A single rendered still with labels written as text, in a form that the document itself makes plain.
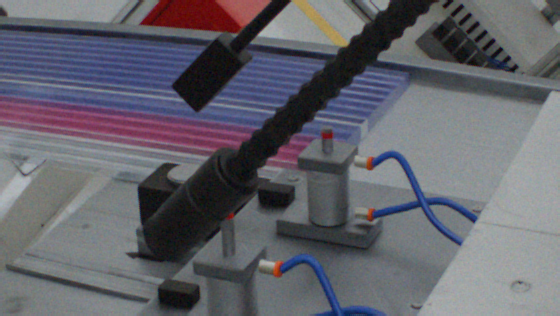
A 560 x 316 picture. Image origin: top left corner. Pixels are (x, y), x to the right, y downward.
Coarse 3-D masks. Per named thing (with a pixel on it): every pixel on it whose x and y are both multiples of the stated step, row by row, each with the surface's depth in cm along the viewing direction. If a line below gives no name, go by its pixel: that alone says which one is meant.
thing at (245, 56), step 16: (224, 32) 69; (208, 48) 69; (224, 48) 69; (192, 64) 70; (208, 64) 69; (224, 64) 69; (240, 64) 69; (176, 80) 71; (192, 80) 70; (208, 80) 70; (224, 80) 69; (192, 96) 71; (208, 96) 70
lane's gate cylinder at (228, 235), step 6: (228, 216) 55; (234, 216) 56; (222, 222) 56; (228, 222) 55; (234, 222) 56; (222, 228) 56; (228, 228) 56; (234, 228) 56; (222, 234) 56; (228, 234) 56; (234, 234) 56; (222, 240) 56; (228, 240) 56; (234, 240) 56; (222, 246) 56; (228, 246) 56; (234, 246) 56; (222, 252) 56; (228, 252) 56; (234, 252) 56
